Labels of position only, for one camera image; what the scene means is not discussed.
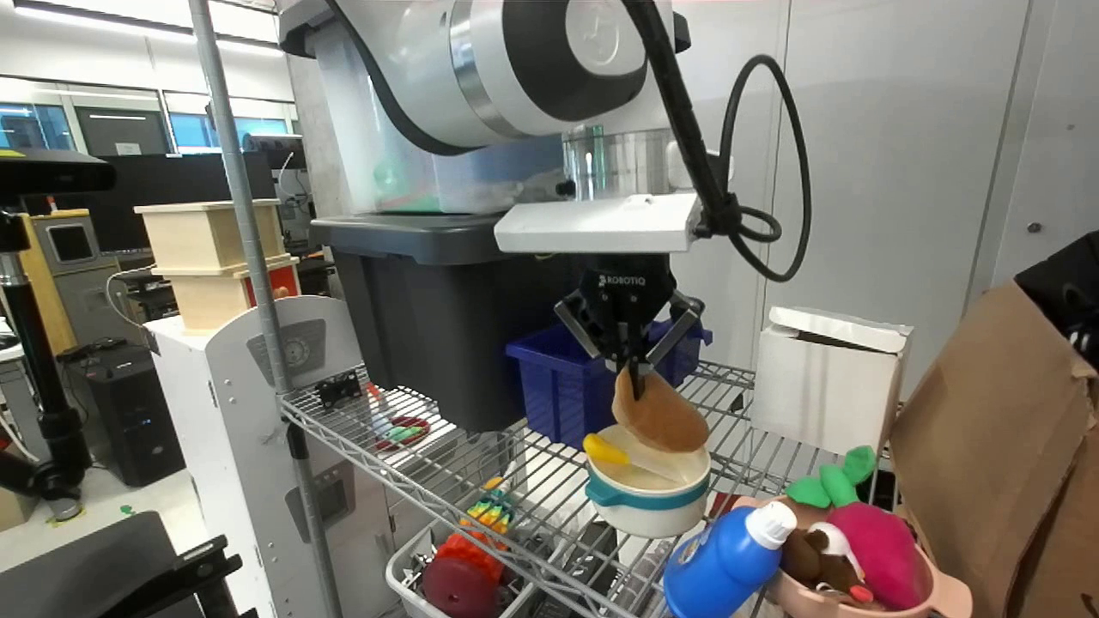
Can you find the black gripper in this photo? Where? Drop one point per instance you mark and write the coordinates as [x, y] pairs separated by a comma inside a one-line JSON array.
[[627, 285]]

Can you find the brown bread plush toy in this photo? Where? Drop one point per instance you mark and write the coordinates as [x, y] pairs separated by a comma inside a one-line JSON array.
[[661, 414]]

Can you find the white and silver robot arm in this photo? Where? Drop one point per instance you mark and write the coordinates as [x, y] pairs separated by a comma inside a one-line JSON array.
[[482, 68]]

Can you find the blue plastic bin container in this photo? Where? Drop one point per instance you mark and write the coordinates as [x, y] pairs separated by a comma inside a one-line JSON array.
[[555, 381]]

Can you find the cream pot with teal band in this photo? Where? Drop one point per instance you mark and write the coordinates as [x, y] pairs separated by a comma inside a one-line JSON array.
[[653, 503]]

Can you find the red toy on lower shelf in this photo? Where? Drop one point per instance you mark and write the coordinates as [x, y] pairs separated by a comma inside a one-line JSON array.
[[491, 508]]

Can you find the blue toy detergent bottle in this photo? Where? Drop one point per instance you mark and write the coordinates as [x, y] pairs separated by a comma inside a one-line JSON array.
[[721, 567]]

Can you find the brown and white plush toy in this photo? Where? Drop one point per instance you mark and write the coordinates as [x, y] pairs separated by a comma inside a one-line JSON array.
[[813, 554]]

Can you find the pink radish plush green leaves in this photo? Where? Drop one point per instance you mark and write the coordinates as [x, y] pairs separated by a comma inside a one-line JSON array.
[[880, 554]]

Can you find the black plastic storage tote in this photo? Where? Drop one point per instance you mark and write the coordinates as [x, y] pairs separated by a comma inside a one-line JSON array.
[[449, 319]]

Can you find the white cardboard box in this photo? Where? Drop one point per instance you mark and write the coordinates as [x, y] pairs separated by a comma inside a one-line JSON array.
[[817, 381]]

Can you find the black clip on rack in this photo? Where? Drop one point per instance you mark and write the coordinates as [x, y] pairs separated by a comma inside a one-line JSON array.
[[339, 390]]

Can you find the clear plastic storage tote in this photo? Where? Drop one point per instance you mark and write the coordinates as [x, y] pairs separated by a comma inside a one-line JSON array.
[[344, 160]]

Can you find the brown cardboard box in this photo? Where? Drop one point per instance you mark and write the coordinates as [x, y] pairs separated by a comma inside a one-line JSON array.
[[997, 456]]

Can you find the grey white equipment cabinet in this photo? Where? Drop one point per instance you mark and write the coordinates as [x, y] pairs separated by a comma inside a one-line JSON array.
[[246, 456]]

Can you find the beige stacked drawer boxes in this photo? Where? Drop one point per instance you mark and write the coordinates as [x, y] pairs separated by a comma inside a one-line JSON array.
[[207, 243]]

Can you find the black monitor stand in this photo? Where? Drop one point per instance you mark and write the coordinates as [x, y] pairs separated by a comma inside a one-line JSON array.
[[34, 344]]

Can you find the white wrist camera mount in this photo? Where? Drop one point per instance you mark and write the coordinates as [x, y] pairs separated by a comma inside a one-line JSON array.
[[595, 224]]

